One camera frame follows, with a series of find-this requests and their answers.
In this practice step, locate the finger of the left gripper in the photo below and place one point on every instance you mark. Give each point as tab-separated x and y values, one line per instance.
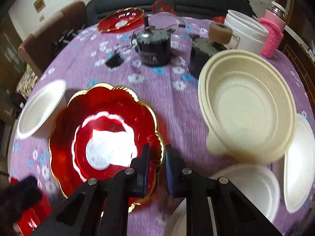
28	189

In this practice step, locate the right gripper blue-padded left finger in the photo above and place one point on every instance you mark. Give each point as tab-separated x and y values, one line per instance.
100	207

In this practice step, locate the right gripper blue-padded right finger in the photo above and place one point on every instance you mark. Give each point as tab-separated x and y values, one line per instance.
174	174

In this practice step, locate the red wedding plate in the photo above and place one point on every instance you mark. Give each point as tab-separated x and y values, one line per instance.
22	220

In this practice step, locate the red gold-rimmed plate with sticker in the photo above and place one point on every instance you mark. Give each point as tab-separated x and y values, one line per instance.
99	133

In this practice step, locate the cream plastic bowl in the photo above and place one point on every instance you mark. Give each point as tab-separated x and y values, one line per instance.
247	106

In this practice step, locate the large white paper bowl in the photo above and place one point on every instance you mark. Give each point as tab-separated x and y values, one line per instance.
236	196

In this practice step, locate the white paper bowl at edge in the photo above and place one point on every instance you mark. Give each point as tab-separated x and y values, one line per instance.
298	174

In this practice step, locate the patterned cushion stool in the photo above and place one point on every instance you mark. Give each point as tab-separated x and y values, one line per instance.
27	83

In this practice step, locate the purple floral tablecloth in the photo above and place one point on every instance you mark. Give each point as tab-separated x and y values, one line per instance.
170	91

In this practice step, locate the small black plug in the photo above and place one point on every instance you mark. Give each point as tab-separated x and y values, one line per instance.
115	61

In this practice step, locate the brown armchair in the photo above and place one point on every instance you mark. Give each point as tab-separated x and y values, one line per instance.
37	49

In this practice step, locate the black cylindrical device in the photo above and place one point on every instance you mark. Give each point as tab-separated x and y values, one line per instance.
202	50

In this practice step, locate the brown tape roll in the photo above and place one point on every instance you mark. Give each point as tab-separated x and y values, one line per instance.
220	33

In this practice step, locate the white plastic jar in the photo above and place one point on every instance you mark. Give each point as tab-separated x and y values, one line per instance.
248	34

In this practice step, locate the far red gold-rimmed plate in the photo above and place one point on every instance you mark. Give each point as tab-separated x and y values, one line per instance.
122	20

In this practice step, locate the black leather sofa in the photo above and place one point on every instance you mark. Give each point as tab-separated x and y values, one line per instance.
200	9

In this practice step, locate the small wall plaque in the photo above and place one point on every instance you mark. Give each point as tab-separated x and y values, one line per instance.
39	5

